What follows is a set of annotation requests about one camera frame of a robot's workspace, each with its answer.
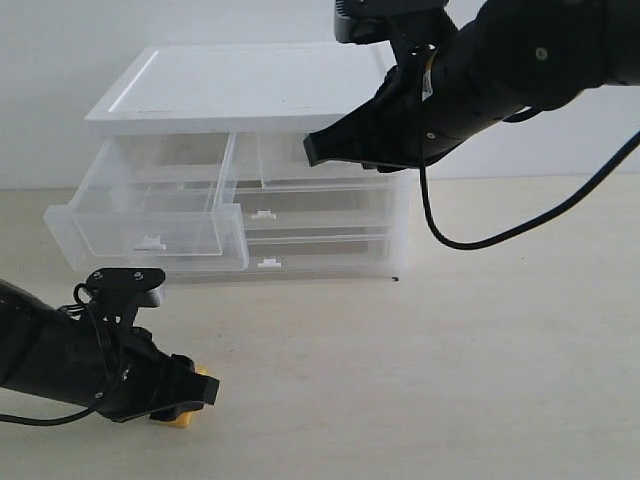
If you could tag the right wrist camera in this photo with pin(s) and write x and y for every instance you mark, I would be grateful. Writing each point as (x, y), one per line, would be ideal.
(408, 25)

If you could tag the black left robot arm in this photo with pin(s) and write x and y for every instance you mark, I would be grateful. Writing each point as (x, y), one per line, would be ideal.
(42, 352)

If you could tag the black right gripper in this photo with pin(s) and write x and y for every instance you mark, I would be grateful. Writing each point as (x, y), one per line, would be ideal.
(426, 107)

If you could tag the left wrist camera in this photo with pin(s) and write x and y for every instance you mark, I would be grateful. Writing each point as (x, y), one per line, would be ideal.
(127, 290)

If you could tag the clear wide drawer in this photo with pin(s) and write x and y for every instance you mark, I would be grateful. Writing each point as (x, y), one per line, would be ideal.
(373, 255)
(319, 209)

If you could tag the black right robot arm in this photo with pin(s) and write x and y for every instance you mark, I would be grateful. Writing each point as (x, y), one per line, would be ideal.
(514, 60)

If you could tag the yellow cheese wedge block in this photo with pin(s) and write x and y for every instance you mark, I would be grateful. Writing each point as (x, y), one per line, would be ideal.
(183, 420)

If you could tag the clear middle wide drawer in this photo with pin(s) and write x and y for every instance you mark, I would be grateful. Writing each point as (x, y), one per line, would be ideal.
(319, 209)

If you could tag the white plastic drawer cabinet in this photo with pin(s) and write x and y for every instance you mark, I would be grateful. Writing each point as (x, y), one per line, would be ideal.
(247, 90)

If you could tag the clear bottom wide drawer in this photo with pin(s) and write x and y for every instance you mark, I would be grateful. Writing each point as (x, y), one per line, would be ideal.
(373, 255)

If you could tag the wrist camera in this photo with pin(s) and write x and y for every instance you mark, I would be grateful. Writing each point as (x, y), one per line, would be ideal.
(408, 25)
(127, 290)

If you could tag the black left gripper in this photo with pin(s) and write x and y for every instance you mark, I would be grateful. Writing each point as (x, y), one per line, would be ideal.
(128, 377)

